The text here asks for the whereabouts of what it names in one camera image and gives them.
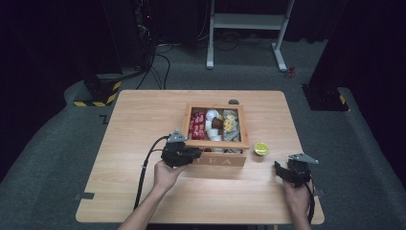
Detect dark equipment rack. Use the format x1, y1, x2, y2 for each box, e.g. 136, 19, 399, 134
132, 0, 157, 70

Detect white metal stand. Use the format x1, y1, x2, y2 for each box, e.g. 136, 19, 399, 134
206, 0, 296, 73

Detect person's right hand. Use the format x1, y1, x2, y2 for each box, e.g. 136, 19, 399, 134
282, 178, 316, 222

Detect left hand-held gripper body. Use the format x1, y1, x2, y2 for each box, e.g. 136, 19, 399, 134
160, 128, 196, 169

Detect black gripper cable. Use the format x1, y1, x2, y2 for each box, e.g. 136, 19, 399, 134
303, 181, 316, 224
133, 134, 170, 211

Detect person's left hand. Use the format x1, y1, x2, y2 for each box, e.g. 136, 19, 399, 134
152, 159, 190, 194

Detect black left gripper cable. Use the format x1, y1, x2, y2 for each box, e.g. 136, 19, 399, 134
133, 134, 170, 211

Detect pile of grey yellow packets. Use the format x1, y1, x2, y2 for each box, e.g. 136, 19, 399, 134
221, 109, 241, 143

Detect stack of red packets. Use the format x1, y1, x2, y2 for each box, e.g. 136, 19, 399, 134
188, 110, 207, 141

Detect black stand base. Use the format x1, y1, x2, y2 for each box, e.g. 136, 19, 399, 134
301, 83, 350, 112

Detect grey tape strip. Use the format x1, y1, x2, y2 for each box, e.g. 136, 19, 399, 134
74, 192, 96, 201

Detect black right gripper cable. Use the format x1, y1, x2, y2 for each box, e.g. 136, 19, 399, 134
303, 181, 316, 224

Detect yellow-green capsule cup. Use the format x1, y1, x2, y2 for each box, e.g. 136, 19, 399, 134
253, 142, 270, 157

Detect black floor cables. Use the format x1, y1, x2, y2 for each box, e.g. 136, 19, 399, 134
135, 44, 172, 90

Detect wooden box with glass lid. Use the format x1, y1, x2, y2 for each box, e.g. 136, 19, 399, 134
182, 102, 251, 168

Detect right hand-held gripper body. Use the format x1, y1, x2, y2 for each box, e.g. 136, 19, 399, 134
284, 152, 320, 189

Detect black yellow striped base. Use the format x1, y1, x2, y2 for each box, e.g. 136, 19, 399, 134
73, 74, 123, 108

